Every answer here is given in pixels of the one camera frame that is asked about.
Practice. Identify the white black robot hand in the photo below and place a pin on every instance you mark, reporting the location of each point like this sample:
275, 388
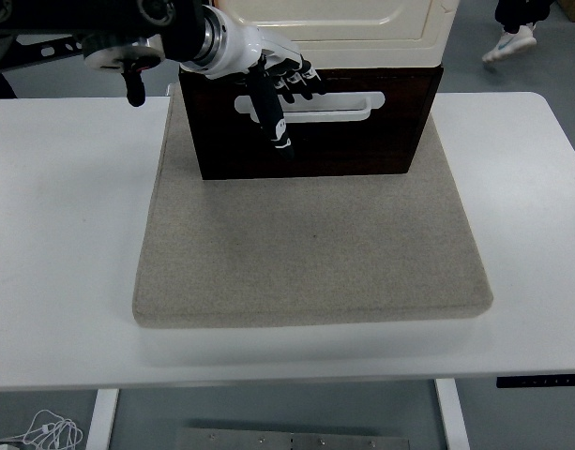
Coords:
240, 51

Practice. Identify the dark wooden drawer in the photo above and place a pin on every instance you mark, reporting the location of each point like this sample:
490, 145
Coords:
362, 145

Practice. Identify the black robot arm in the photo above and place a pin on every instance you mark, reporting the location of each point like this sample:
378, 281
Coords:
184, 28

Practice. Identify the cream cabinet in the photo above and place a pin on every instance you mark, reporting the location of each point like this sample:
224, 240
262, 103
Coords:
362, 28

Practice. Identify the dark wooden cabinet base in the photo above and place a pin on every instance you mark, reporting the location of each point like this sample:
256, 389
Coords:
385, 73

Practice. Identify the beige fabric mat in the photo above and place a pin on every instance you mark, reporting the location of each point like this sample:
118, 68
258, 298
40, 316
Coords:
315, 258

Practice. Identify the person's leg with white shoe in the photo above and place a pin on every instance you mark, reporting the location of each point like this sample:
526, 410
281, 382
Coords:
509, 44

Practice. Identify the white table leg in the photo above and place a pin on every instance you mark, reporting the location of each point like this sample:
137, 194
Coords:
453, 417
101, 417

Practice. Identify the black table control panel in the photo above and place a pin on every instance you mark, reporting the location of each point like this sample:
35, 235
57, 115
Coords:
540, 380

